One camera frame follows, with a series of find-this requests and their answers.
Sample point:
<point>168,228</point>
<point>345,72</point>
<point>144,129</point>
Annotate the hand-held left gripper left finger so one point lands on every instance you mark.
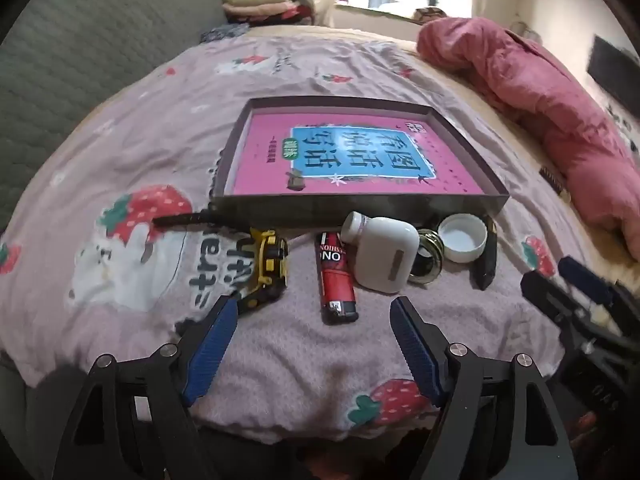
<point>212,347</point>

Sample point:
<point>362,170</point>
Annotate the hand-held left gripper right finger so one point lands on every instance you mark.
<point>415,345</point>

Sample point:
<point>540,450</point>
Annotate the yellow black wrist watch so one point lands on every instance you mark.
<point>270,260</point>

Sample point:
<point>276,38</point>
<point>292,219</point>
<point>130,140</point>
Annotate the brown patterned bag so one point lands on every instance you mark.
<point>430,15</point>

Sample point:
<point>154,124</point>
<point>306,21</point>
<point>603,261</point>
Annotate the red lighter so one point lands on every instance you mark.
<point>335,280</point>

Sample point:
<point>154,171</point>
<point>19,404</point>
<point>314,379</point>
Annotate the white ribbed jar cap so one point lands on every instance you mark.
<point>462,235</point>

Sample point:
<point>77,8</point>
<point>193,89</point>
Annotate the black gold slim box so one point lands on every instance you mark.
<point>485,270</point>

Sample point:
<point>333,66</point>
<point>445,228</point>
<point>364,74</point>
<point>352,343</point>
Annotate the strawberry printed blanket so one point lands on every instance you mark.
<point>150,135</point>

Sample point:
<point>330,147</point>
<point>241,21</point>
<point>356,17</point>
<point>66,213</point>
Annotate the beige bed sheet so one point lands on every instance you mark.
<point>440,80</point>

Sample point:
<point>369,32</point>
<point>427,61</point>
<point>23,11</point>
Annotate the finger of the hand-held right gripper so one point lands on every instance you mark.
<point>545,295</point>
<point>582,276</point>

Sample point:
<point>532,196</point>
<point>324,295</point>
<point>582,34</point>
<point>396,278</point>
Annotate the brass metal fitting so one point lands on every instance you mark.
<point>431,250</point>

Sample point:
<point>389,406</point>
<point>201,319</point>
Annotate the pink quilt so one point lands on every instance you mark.
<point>525,85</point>

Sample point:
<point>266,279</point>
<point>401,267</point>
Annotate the stack of folded clothes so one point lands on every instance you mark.
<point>260,2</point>

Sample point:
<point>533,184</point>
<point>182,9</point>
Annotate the grey quilted headboard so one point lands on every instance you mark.
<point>75,60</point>

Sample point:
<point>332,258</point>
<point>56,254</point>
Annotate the black wall television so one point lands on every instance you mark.
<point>610,60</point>

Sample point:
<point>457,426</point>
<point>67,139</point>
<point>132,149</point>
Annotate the white earbuds case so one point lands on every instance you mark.
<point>385,255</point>

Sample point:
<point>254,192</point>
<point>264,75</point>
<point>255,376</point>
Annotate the pink book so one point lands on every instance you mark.
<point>270,160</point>

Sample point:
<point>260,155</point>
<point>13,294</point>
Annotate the dark patterned cloth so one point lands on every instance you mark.
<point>225,34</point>

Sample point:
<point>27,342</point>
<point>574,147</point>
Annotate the dark grey box tray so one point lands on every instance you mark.
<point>350,210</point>

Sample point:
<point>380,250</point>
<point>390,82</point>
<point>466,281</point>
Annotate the white pill bottle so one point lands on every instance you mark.
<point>356,225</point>

